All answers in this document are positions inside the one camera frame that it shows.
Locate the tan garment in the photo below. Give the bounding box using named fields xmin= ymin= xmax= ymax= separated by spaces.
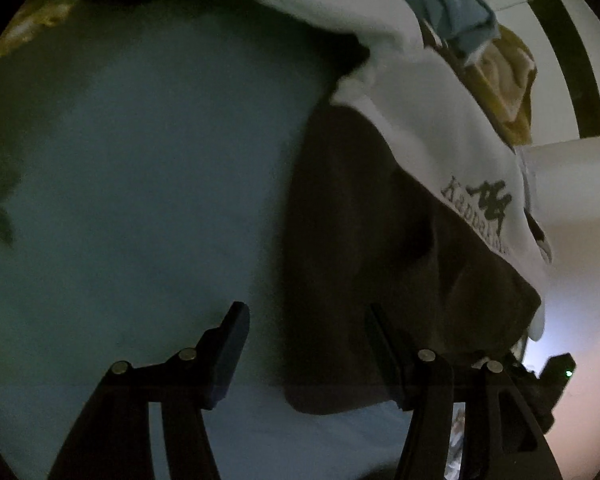
xmin=472 ymin=25 xmax=539 ymax=147

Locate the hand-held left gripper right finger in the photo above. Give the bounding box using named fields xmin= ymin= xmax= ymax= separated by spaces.
xmin=365 ymin=302 xmax=563 ymax=480

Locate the blue garment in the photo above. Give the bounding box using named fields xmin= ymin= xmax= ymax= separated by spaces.
xmin=392 ymin=0 xmax=502 ymax=67

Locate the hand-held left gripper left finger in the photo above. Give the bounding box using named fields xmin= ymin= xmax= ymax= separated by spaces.
xmin=47 ymin=301 xmax=251 ymax=480

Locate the brown and white sweatshirt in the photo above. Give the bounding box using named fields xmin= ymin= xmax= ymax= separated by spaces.
xmin=82 ymin=0 xmax=553 ymax=417

